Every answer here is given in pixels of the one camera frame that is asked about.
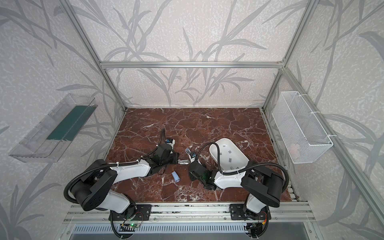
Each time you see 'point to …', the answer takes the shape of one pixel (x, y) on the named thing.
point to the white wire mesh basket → (304, 138)
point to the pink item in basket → (293, 148)
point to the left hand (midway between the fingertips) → (181, 150)
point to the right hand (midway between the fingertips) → (191, 162)
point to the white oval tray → (231, 158)
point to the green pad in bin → (71, 124)
